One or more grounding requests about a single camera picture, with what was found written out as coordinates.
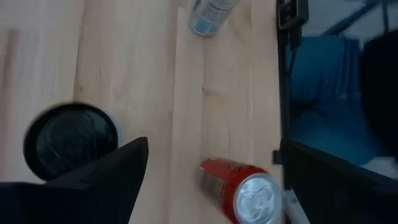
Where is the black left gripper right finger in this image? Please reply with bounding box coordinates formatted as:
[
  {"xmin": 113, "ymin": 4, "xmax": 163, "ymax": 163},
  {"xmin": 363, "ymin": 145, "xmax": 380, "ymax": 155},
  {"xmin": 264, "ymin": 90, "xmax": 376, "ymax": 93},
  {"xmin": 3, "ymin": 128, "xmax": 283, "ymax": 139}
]
[{"xmin": 280, "ymin": 138, "xmax": 398, "ymax": 224}]

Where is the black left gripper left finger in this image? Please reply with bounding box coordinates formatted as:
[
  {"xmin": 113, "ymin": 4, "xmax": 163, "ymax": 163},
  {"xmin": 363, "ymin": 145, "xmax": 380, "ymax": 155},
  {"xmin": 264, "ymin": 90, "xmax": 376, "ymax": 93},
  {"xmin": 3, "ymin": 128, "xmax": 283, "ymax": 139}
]
[{"xmin": 0, "ymin": 136, "xmax": 150, "ymax": 224}]

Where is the white Celsius Peach Vibe can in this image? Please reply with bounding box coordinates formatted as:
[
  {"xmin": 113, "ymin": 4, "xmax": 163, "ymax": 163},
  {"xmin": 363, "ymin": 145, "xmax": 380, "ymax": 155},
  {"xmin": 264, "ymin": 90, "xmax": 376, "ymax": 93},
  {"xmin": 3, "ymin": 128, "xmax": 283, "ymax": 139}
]
[{"xmin": 22, "ymin": 101, "xmax": 120, "ymax": 182}]

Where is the red Coca-Cola can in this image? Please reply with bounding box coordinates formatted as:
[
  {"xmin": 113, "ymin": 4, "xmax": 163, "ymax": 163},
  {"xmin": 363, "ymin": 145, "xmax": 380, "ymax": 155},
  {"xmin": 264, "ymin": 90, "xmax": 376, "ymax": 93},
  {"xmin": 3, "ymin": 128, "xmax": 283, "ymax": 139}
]
[{"xmin": 197, "ymin": 157, "xmax": 284, "ymax": 224}]

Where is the silver blue Red Bull can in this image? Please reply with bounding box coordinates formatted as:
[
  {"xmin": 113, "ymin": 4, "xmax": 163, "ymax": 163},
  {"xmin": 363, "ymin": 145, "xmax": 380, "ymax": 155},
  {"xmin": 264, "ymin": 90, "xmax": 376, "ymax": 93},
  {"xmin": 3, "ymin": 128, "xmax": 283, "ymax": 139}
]
[{"xmin": 188, "ymin": 0, "xmax": 241, "ymax": 37}]

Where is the white plastic strip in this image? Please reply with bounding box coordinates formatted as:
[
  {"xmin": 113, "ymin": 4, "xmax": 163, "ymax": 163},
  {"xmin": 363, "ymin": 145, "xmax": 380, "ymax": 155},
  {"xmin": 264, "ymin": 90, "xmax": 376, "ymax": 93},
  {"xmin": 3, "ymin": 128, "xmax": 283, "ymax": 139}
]
[{"xmin": 281, "ymin": 189, "xmax": 312, "ymax": 224}]

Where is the person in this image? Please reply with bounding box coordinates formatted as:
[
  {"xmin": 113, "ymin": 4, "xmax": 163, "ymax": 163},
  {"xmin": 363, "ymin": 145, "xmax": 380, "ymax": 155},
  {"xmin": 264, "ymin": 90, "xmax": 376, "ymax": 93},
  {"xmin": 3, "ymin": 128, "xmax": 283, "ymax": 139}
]
[{"xmin": 287, "ymin": 29, "xmax": 398, "ymax": 181}]

